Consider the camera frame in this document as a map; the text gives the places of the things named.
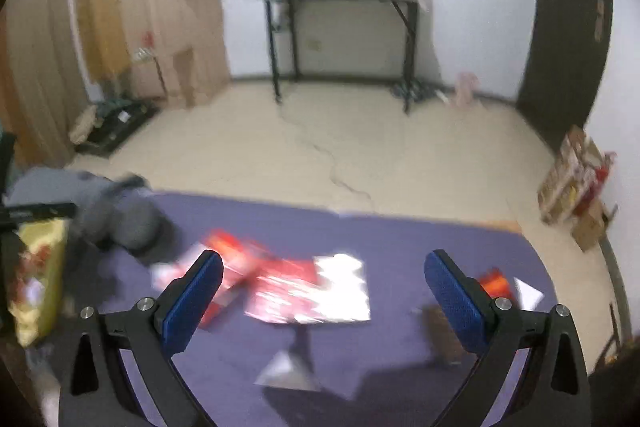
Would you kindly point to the dark floor tray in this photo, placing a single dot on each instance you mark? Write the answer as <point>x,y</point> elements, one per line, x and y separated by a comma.
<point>117,124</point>

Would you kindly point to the row of colourful boxes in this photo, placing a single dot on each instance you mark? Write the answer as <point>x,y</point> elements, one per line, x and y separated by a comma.
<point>575,177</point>

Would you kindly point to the small cardboard box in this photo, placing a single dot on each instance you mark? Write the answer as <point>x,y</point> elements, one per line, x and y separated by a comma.
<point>592,222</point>

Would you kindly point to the red and silver cigarette pack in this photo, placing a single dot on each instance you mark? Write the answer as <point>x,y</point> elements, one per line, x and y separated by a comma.
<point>310,292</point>

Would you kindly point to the pink item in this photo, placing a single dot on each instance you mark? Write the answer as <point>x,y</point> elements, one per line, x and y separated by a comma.
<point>465,89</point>

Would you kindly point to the beige curtain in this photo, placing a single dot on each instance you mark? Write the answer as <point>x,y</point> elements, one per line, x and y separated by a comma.
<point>32,77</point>

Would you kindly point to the white paper sheet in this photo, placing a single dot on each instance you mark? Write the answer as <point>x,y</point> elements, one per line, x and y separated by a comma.
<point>529,293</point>

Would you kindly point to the yellow printed packet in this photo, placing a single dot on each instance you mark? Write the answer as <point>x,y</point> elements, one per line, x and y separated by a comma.
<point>39,277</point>

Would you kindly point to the red and white cigarette pack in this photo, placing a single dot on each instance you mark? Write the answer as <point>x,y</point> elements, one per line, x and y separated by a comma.
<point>235,252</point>

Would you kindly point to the plain red cigarette pack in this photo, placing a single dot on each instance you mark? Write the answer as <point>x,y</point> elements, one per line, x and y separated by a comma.
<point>496,283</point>

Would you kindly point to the stack of cardboard boxes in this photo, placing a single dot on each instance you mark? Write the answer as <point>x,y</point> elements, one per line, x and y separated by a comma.
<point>170,17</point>

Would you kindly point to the brown flat item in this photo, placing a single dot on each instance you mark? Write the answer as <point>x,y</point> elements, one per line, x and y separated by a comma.
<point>442,332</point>

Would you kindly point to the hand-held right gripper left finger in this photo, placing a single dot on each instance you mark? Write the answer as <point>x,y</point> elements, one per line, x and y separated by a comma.
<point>195,302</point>

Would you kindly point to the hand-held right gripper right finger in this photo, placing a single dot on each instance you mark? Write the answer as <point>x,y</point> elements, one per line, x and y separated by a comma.
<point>452,302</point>

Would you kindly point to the white triangular item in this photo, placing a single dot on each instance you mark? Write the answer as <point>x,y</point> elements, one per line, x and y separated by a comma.
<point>285,369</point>

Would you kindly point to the grey cloth bundle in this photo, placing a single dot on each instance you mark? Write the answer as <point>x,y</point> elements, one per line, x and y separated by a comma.
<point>115,217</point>

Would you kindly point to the dark door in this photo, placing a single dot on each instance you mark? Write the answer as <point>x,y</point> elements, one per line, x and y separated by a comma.
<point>565,37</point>

